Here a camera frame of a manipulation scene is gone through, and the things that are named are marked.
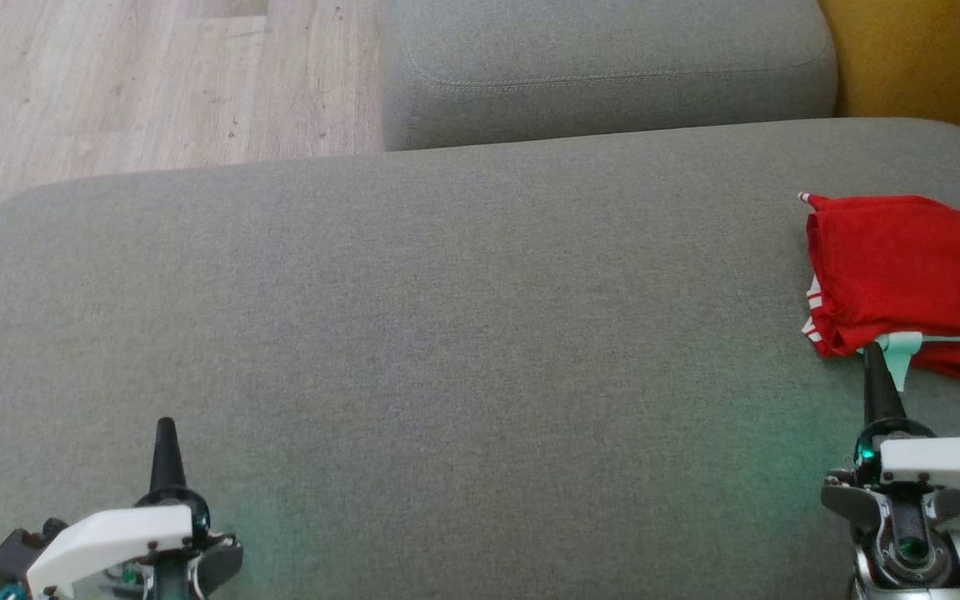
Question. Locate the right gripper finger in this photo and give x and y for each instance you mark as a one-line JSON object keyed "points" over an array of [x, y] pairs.
{"points": [[882, 387]]}

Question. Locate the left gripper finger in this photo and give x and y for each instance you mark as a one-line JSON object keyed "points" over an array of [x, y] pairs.
{"points": [[167, 458]]}

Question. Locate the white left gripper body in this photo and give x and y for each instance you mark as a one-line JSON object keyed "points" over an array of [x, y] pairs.
{"points": [[113, 537]]}

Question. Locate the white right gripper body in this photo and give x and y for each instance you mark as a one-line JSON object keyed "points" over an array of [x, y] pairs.
{"points": [[947, 467]]}

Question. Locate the red Bulls jersey white stripes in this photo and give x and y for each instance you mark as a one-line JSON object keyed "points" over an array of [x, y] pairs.
{"points": [[905, 258]]}

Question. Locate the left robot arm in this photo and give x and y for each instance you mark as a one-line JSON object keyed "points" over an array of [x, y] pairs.
{"points": [[213, 562]]}

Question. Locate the large grey sofa seat cushion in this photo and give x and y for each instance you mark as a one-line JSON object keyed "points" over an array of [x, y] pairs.
{"points": [[447, 333]]}

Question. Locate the mustard yellow sofa cushion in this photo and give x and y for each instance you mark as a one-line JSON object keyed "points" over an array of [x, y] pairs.
{"points": [[922, 58]]}

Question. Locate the small grey sofa cushion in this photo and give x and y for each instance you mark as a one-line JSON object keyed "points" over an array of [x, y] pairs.
{"points": [[605, 67]]}

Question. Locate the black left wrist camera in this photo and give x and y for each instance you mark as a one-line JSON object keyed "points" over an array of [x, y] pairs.
{"points": [[22, 554]]}

